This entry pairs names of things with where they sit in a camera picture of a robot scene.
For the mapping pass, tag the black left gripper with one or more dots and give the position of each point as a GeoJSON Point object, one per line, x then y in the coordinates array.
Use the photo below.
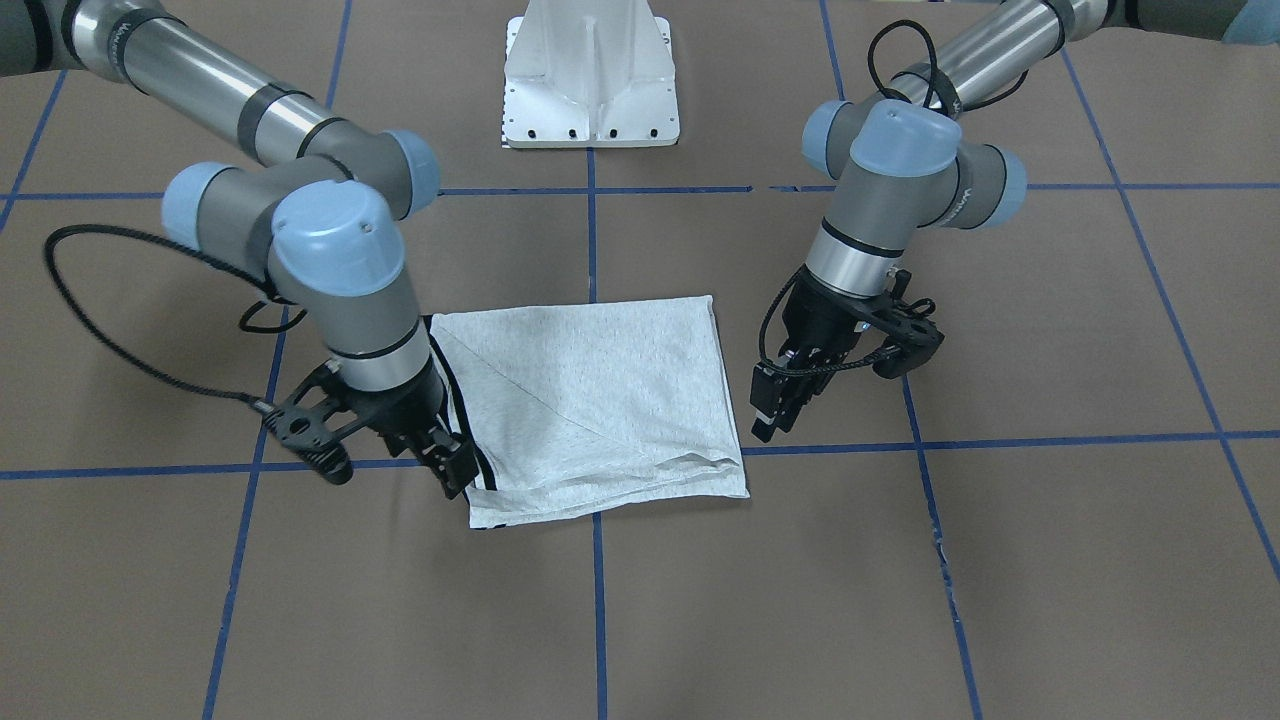
{"type": "Point", "coordinates": [818, 322]}

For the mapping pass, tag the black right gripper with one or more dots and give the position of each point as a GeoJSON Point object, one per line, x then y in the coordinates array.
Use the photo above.
{"type": "Point", "coordinates": [405, 405]}

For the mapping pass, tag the grey t-shirt with cartoon print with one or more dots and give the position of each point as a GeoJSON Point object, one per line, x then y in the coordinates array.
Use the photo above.
{"type": "Point", "coordinates": [584, 408]}

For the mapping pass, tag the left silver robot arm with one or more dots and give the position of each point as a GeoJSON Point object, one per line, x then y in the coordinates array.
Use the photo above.
{"type": "Point", "coordinates": [900, 163]}

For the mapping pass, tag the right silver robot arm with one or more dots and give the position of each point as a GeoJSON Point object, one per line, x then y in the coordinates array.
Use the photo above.
{"type": "Point", "coordinates": [316, 228]}

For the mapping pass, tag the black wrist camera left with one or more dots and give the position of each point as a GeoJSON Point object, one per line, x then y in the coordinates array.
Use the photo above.
{"type": "Point", "coordinates": [910, 335]}

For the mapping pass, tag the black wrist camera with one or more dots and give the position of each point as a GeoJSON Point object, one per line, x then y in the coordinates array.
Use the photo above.
{"type": "Point", "coordinates": [910, 335]}
{"type": "Point", "coordinates": [298, 423]}

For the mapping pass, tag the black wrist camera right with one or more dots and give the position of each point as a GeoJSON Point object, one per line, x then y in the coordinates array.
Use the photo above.
{"type": "Point", "coordinates": [298, 423]}

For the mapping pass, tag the white camera stand column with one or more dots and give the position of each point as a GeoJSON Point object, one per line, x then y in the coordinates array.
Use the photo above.
{"type": "Point", "coordinates": [589, 75]}

